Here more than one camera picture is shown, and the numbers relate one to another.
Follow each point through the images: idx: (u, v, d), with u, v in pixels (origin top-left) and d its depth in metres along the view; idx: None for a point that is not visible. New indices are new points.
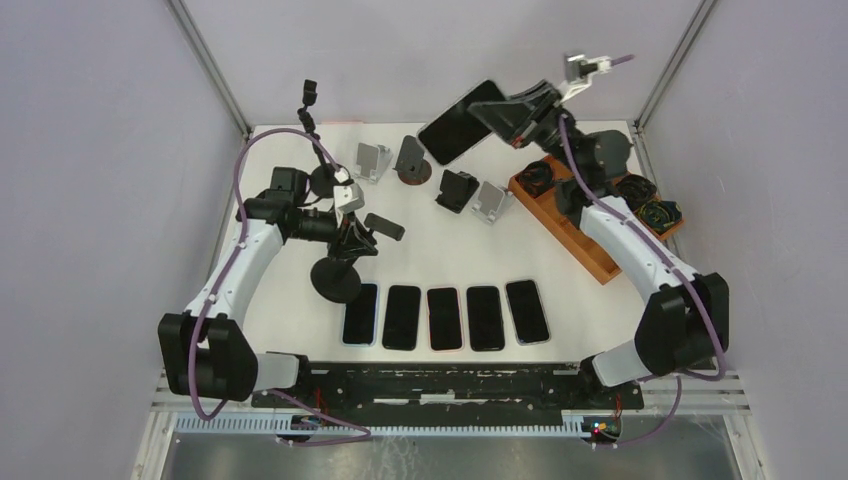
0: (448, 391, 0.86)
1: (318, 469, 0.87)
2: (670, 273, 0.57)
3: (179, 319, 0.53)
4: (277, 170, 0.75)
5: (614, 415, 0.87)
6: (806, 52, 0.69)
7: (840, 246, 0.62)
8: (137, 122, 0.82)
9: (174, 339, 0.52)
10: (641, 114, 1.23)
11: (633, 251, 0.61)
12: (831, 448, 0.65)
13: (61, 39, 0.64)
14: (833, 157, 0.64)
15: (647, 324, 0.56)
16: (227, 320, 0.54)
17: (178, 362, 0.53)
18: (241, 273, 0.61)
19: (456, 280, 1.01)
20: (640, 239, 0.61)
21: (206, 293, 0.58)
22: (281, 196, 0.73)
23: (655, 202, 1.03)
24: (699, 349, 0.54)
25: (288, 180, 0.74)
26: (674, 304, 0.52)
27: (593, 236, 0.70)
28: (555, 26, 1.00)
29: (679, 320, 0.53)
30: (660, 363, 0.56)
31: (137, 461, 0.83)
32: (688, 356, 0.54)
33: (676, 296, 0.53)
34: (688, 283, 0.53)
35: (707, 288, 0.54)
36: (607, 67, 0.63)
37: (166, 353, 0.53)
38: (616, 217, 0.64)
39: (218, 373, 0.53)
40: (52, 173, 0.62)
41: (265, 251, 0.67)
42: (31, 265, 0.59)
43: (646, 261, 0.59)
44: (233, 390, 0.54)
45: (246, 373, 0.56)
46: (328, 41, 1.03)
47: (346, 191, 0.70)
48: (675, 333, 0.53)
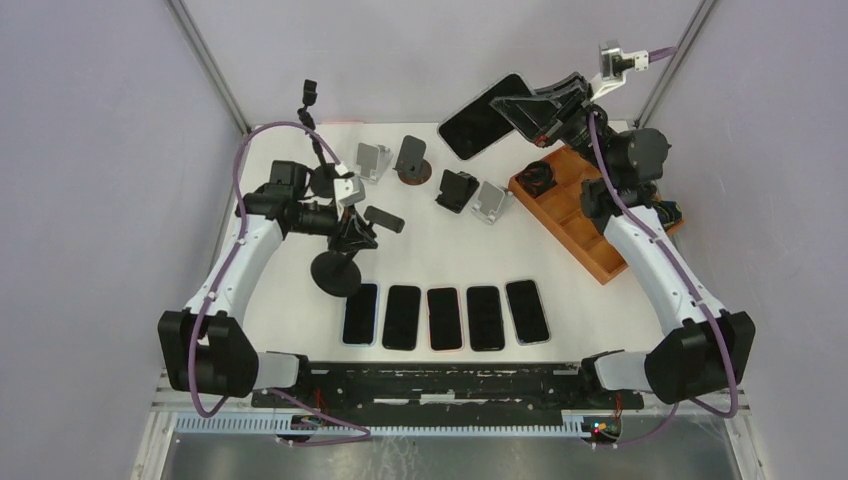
0: (448, 391, 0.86)
1: (318, 469, 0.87)
2: (696, 307, 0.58)
3: (178, 316, 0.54)
4: (276, 163, 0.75)
5: (615, 415, 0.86)
6: (807, 51, 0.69)
7: (840, 245, 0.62)
8: (138, 122, 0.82)
9: (174, 337, 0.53)
10: (641, 114, 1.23)
11: (660, 278, 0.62)
12: (831, 448, 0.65)
13: (60, 38, 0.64)
14: (834, 157, 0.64)
15: (663, 351, 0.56)
16: (227, 318, 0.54)
17: (179, 359, 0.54)
18: (240, 269, 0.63)
19: (456, 279, 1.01)
20: (669, 267, 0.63)
21: (205, 291, 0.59)
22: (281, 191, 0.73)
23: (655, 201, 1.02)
24: (708, 383, 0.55)
25: (287, 173, 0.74)
26: (696, 341, 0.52)
27: (618, 248, 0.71)
28: (556, 26, 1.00)
29: (698, 356, 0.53)
30: (667, 391, 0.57)
31: (137, 461, 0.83)
32: (697, 389, 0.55)
33: (700, 333, 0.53)
34: (712, 320, 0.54)
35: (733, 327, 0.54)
36: (644, 65, 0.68)
37: (167, 350, 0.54)
38: (647, 235, 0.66)
39: (217, 371, 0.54)
40: (52, 172, 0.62)
41: (265, 247, 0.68)
42: (30, 264, 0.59)
43: (672, 291, 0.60)
44: (232, 386, 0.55)
45: (246, 370, 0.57)
46: (329, 40, 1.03)
47: (348, 184, 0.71)
48: (692, 368, 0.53)
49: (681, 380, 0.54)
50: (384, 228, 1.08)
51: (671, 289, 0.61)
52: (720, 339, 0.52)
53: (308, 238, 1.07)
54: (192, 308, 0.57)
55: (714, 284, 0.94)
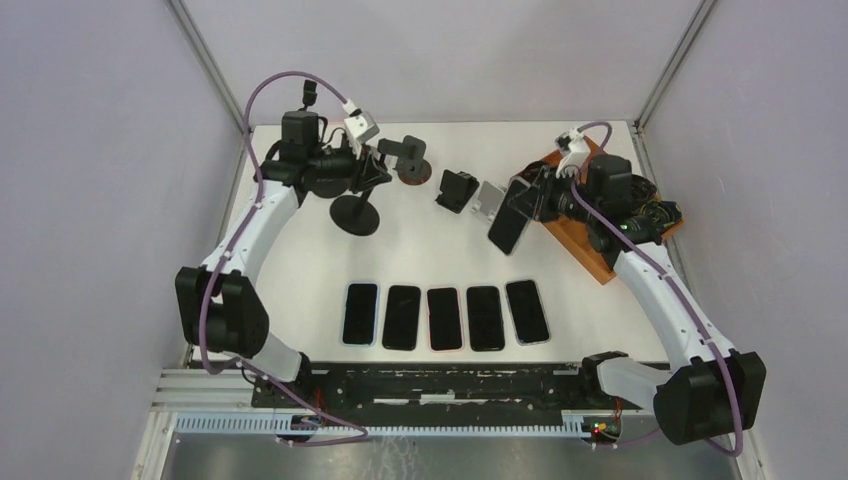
0: (448, 391, 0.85)
1: (317, 469, 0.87)
2: (705, 345, 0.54)
3: (194, 272, 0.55)
4: (287, 120, 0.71)
5: (615, 415, 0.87)
6: (807, 51, 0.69)
7: (840, 245, 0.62)
8: (137, 122, 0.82)
9: (190, 291, 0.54)
10: (641, 114, 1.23)
11: (668, 313, 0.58)
12: (832, 449, 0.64)
13: (60, 39, 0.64)
14: (833, 157, 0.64)
15: (670, 390, 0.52)
16: (241, 276, 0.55)
17: (193, 313, 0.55)
18: (258, 229, 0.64)
19: (456, 280, 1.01)
20: (677, 300, 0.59)
21: (222, 249, 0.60)
22: (296, 149, 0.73)
23: (655, 202, 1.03)
24: (717, 427, 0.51)
25: (297, 132, 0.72)
26: (706, 381, 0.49)
27: (625, 282, 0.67)
28: (556, 26, 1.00)
29: (708, 397, 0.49)
30: (674, 433, 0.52)
31: (137, 461, 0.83)
32: (706, 433, 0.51)
33: (709, 373, 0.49)
34: (722, 360, 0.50)
35: (743, 368, 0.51)
36: (576, 133, 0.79)
37: (182, 303, 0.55)
38: (655, 269, 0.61)
39: (229, 328, 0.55)
40: (51, 172, 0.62)
41: (282, 212, 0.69)
42: (30, 264, 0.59)
43: (681, 327, 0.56)
44: (243, 344, 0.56)
45: (257, 330, 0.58)
46: (329, 41, 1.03)
47: (361, 120, 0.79)
48: (700, 407, 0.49)
49: (690, 421, 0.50)
50: (384, 228, 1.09)
51: (679, 325, 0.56)
52: (730, 382, 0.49)
53: (308, 237, 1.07)
54: (208, 266, 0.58)
55: (714, 284, 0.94)
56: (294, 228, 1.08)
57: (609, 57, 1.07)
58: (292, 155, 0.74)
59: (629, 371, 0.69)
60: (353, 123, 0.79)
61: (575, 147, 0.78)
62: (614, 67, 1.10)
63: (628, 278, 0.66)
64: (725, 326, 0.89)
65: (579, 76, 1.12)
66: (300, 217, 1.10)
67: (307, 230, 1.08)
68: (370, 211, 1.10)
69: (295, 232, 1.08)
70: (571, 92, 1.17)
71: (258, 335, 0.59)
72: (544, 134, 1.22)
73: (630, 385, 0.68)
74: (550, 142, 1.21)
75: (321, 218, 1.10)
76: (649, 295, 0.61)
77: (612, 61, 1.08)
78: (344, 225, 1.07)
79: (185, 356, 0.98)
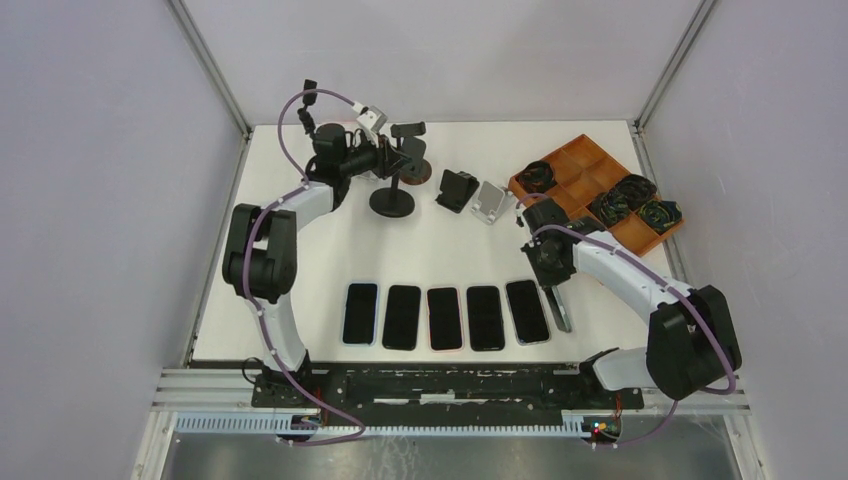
0: (448, 391, 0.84)
1: (318, 469, 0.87)
2: (666, 292, 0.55)
3: (250, 208, 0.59)
4: (320, 143, 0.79)
5: (614, 415, 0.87)
6: (806, 51, 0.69)
7: (841, 244, 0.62)
8: (138, 122, 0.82)
9: (243, 221, 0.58)
10: (641, 114, 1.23)
11: (626, 277, 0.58)
12: (831, 449, 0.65)
13: (61, 39, 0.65)
14: (833, 157, 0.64)
15: (653, 345, 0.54)
16: (289, 213, 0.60)
17: (239, 241, 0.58)
18: (306, 199, 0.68)
19: (455, 279, 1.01)
20: (629, 264, 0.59)
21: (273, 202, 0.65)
22: (330, 163, 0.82)
23: (656, 201, 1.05)
24: (713, 370, 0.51)
25: (330, 148, 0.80)
26: (676, 322, 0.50)
27: (590, 273, 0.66)
28: (556, 27, 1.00)
29: (685, 338, 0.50)
30: (673, 388, 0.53)
31: (137, 461, 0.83)
32: (701, 378, 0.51)
33: (677, 315, 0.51)
34: (684, 300, 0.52)
35: (707, 303, 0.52)
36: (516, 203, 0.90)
37: (232, 231, 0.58)
38: (603, 248, 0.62)
39: (269, 263, 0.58)
40: (52, 172, 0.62)
41: (323, 197, 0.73)
42: (32, 264, 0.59)
43: (640, 284, 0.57)
44: (277, 282, 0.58)
45: (290, 274, 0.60)
46: (329, 41, 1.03)
47: (372, 114, 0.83)
48: (682, 352, 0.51)
49: (680, 368, 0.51)
50: (384, 228, 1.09)
51: (638, 282, 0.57)
52: (700, 319, 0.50)
53: (309, 237, 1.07)
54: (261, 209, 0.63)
55: (715, 284, 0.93)
56: None
57: (609, 57, 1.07)
58: (328, 168, 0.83)
59: (627, 358, 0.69)
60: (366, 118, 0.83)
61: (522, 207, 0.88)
62: (614, 67, 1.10)
63: (589, 268, 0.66)
64: None
65: (579, 76, 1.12)
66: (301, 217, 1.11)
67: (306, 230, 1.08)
68: (404, 195, 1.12)
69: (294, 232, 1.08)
70: (571, 92, 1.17)
71: (289, 283, 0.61)
72: (544, 134, 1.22)
73: (628, 370, 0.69)
74: (550, 142, 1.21)
75: (321, 219, 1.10)
76: (608, 273, 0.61)
77: (612, 61, 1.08)
78: (375, 206, 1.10)
79: (185, 356, 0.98)
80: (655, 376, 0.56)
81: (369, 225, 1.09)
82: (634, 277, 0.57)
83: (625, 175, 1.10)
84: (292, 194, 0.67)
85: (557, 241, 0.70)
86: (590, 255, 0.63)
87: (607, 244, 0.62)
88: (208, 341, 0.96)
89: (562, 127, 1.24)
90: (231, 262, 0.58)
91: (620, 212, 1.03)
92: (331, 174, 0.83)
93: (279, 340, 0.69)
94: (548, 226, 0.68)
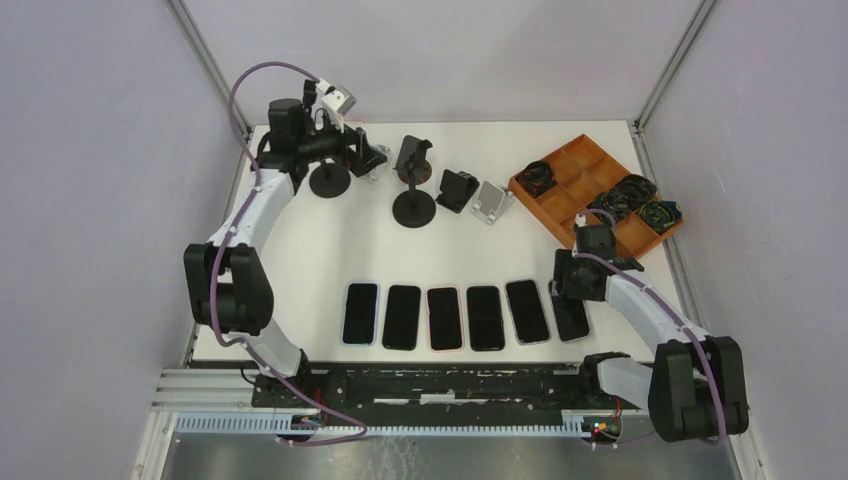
0: (448, 391, 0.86)
1: (317, 469, 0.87)
2: (680, 332, 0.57)
3: (202, 249, 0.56)
4: (272, 114, 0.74)
5: (615, 415, 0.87)
6: (805, 50, 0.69)
7: (841, 243, 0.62)
8: (137, 122, 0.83)
9: (200, 264, 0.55)
10: (641, 114, 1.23)
11: (648, 314, 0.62)
12: (832, 448, 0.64)
13: (60, 40, 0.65)
14: (832, 157, 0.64)
15: (657, 383, 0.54)
16: (247, 248, 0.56)
17: (201, 288, 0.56)
18: (258, 210, 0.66)
19: (455, 279, 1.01)
20: (655, 303, 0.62)
21: (227, 227, 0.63)
22: (285, 141, 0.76)
23: (655, 202, 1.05)
24: (706, 422, 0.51)
25: (285, 123, 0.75)
26: (682, 357, 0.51)
27: (617, 306, 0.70)
28: (555, 27, 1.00)
29: (686, 374, 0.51)
30: (665, 430, 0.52)
31: (137, 461, 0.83)
32: (695, 425, 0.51)
33: (685, 352, 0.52)
34: (696, 341, 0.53)
35: (719, 352, 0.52)
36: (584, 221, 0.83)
37: (190, 278, 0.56)
38: (635, 285, 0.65)
39: (239, 301, 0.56)
40: (52, 171, 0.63)
41: (279, 196, 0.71)
42: (32, 264, 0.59)
43: (658, 321, 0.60)
44: (252, 316, 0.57)
45: (265, 302, 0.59)
46: (329, 41, 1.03)
47: (338, 94, 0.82)
48: (681, 391, 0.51)
49: (677, 410, 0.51)
50: (386, 228, 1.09)
51: (657, 319, 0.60)
52: (705, 360, 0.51)
53: (308, 238, 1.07)
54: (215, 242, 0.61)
55: (715, 284, 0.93)
56: (295, 228, 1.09)
57: (608, 57, 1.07)
58: (284, 147, 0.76)
59: (632, 370, 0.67)
60: (331, 97, 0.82)
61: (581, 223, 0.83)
62: (613, 67, 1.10)
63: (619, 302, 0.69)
64: (727, 327, 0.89)
65: (579, 76, 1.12)
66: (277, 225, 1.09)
67: (281, 236, 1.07)
68: (425, 201, 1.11)
69: (290, 233, 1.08)
70: (571, 92, 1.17)
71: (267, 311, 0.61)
72: (544, 134, 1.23)
73: (632, 386, 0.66)
74: (550, 143, 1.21)
75: (320, 218, 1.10)
76: (635, 309, 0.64)
77: (612, 61, 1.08)
78: (395, 207, 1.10)
79: (186, 356, 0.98)
80: (652, 416, 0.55)
81: (369, 226, 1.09)
82: (654, 313, 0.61)
83: (625, 175, 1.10)
84: (242, 213, 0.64)
85: (596, 272, 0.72)
86: (621, 288, 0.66)
87: (638, 282, 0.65)
88: (209, 341, 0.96)
89: (562, 127, 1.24)
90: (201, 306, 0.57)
91: (620, 212, 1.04)
92: (286, 151, 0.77)
93: (270, 353, 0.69)
94: (593, 256, 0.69)
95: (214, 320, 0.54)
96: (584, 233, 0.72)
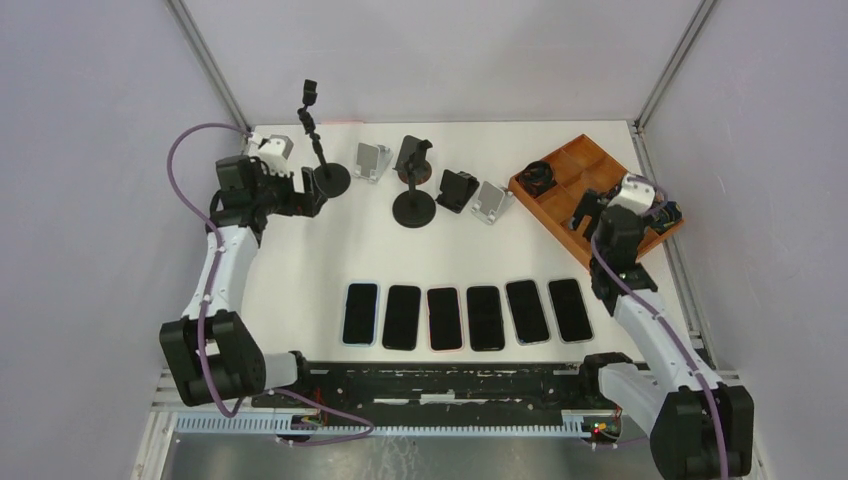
0: (448, 391, 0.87)
1: (318, 469, 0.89)
2: (693, 377, 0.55)
3: (180, 324, 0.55)
4: (222, 170, 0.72)
5: (615, 415, 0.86)
6: (806, 50, 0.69)
7: (841, 244, 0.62)
8: (137, 123, 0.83)
9: (179, 345, 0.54)
10: (641, 114, 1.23)
11: (659, 349, 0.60)
12: (832, 449, 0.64)
13: (59, 40, 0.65)
14: (832, 157, 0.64)
15: (660, 424, 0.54)
16: (228, 313, 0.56)
17: (187, 370, 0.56)
18: (229, 268, 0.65)
19: (456, 279, 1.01)
20: (667, 335, 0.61)
21: (200, 295, 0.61)
22: (237, 197, 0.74)
23: (656, 202, 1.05)
24: (707, 468, 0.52)
25: (235, 178, 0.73)
26: (690, 409, 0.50)
27: (624, 324, 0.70)
28: (555, 26, 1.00)
29: (693, 427, 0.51)
30: (664, 470, 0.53)
31: (137, 461, 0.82)
32: (696, 469, 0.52)
33: (694, 403, 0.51)
34: (707, 390, 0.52)
35: (728, 399, 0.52)
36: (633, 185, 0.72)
37: (172, 361, 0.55)
38: (648, 309, 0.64)
39: (231, 372, 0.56)
40: (52, 169, 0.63)
41: (245, 251, 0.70)
42: (31, 262, 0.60)
43: (669, 360, 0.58)
44: (250, 383, 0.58)
45: (256, 366, 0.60)
46: (328, 41, 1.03)
47: (277, 140, 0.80)
48: (688, 440, 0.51)
49: (679, 457, 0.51)
50: (386, 229, 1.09)
51: (668, 357, 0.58)
52: (715, 414, 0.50)
53: (308, 237, 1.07)
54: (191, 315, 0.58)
55: (715, 285, 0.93)
56: (295, 227, 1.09)
57: (608, 57, 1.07)
58: (237, 201, 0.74)
59: (629, 380, 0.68)
60: (270, 144, 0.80)
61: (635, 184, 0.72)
62: (613, 66, 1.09)
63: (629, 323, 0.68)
64: (727, 327, 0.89)
65: (579, 76, 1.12)
66: (276, 226, 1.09)
67: (280, 235, 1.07)
68: (424, 201, 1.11)
69: (291, 232, 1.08)
70: (572, 92, 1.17)
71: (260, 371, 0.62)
72: (544, 133, 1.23)
73: (631, 400, 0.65)
74: (550, 143, 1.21)
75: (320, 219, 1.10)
76: (645, 336, 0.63)
77: (612, 60, 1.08)
78: (395, 207, 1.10)
79: None
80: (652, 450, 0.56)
81: (369, 226, 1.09)
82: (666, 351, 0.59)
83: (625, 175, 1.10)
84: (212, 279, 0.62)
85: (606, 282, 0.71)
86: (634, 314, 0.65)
87: (653, 307, 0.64)
88: None
89: (562, 127, 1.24)
90: (190, 387, 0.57)
91: None
92: (240, 205, 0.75)
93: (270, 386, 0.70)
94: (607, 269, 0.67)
95: (213, 395, 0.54)
96: (609, 224, 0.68)
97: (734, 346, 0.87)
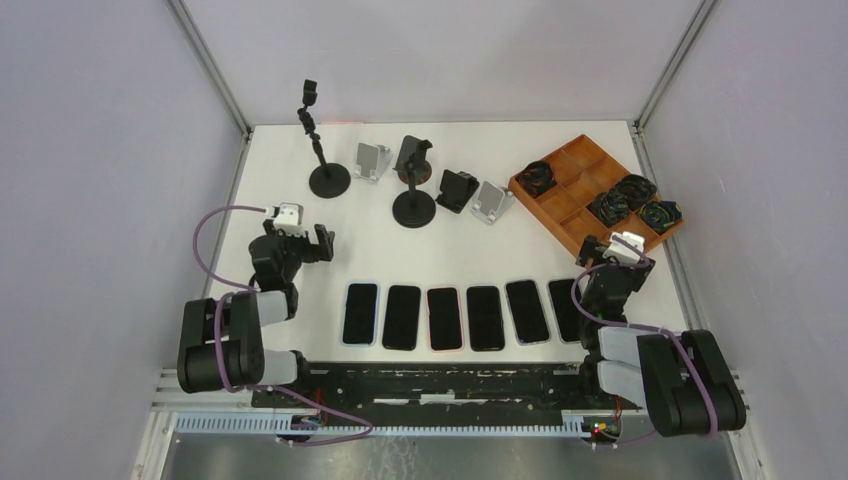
0: (448, 391, 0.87)
1: (318, 469, 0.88)
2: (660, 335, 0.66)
3: (201, 303, 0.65)
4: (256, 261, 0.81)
5: (615, 415, 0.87)
6: (806, 49, 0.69)
7: (841, 244, 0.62)
8: (136, 122, 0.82)
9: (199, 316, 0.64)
10: (641, 114, 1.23)
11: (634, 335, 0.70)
12: (833, 449, 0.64)
13: (56, 37, 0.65)
14: (832, 157, 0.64)
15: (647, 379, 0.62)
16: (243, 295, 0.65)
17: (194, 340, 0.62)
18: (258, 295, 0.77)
19: (456, 279, 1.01)
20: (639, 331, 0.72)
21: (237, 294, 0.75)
22: (270, 276, 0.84)
23: (655, 202, 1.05)
24: (701, 416, 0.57)
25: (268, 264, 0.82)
26: (662, 349, 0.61)
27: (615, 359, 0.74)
28: (555, 27, 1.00)
29: (670, 364, 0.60)
30: (664, 425, 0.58)
31: (137, 461, 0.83)
32: (691, 416, 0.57)
33: (666, 346, 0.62)
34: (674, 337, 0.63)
35: (697, 345, 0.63)
36: (619, 244, 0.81)
37: (188, 329, 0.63)
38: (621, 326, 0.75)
39: (231, 352, 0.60)
40: (49, 166, 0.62)
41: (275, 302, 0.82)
42: (29, 261, 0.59)
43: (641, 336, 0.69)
44: (248, 373, 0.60)
45: (258, 352, 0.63)
46: (328, 41, 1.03)
47: (290, 209, 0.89)
48: (669, 381, 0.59)
49: (671, 399, 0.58)
50: (386, 229, 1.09)
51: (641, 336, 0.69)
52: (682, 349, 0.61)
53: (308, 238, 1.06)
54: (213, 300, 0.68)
55: (715, 285, 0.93)
56: None
57: (608, 57, 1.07)
58: (271, 280, 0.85)
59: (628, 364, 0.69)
60: (284, 214, 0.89)
61: (619, 243, 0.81)
62: (613, 66, 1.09)
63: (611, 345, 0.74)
64: (727, 327, 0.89)
65: (579, 76, 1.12)
66: None
67: None
68: (424, 201, 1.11)
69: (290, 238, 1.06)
70: (572, 92, 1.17)
71: (261, 365, 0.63)
72: (544, 133, 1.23)
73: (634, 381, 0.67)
74: (550, 143, 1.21)
75: (320, 219, 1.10)
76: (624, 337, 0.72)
77: (612, 60, 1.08)
78: (395, 207, 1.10)
79: None
80: (653, 417, 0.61)
81: (369, 226, 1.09)
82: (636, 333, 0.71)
83: (625, 175, 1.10)
84: None
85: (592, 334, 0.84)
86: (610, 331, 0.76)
87: (622, 324, 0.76)
88: None
89: (562, 127, 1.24)
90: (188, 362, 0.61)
91: (620, 212, 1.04)
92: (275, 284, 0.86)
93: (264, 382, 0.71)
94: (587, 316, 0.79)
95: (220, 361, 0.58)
96: (601, 288, 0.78)
97: (733, 346, 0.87)
